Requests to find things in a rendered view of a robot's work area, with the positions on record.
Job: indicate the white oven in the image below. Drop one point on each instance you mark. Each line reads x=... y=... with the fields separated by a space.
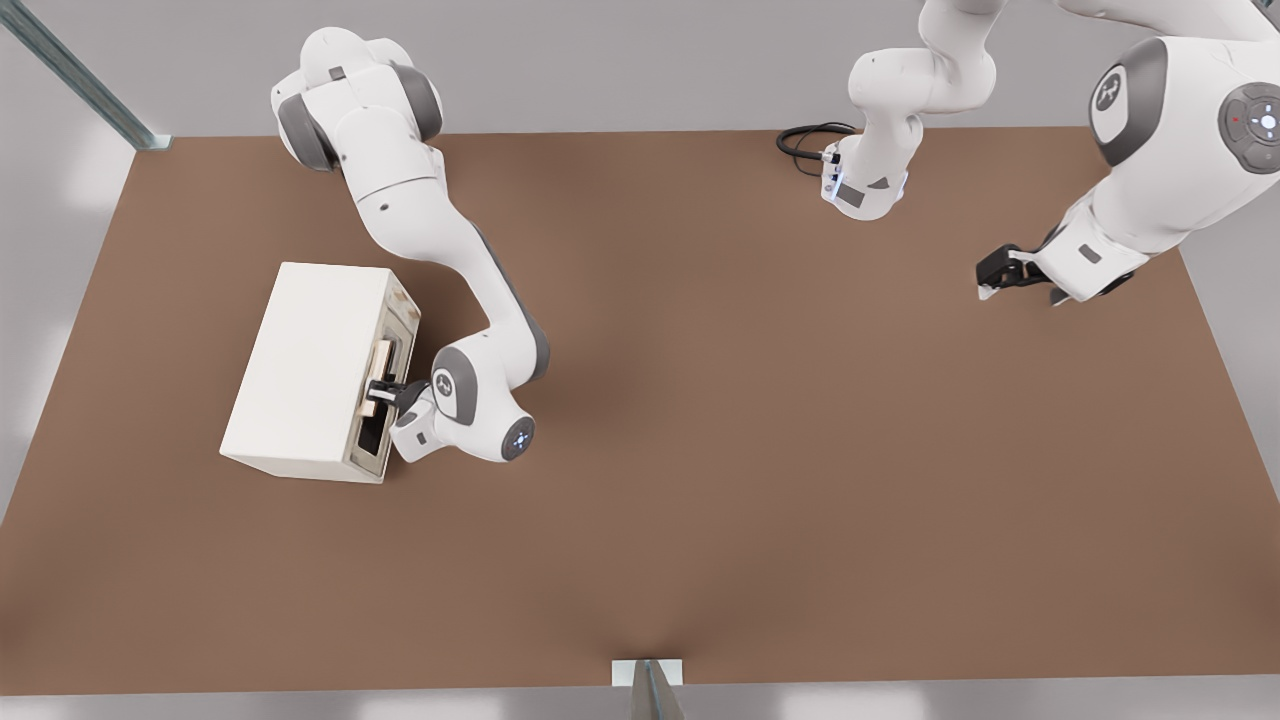
x=310 y=365

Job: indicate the silver frame post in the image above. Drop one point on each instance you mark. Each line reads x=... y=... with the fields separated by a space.
x=652 y=690
x=80 y=75

